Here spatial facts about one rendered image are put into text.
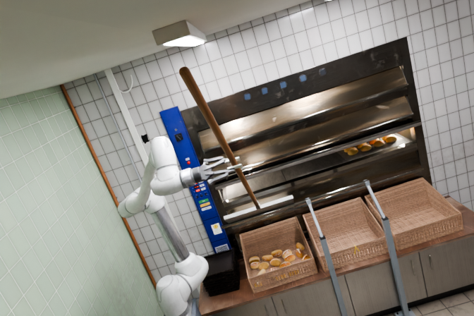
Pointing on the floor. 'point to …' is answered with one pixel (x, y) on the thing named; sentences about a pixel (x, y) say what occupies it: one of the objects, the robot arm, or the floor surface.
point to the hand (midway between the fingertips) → (233, 163)
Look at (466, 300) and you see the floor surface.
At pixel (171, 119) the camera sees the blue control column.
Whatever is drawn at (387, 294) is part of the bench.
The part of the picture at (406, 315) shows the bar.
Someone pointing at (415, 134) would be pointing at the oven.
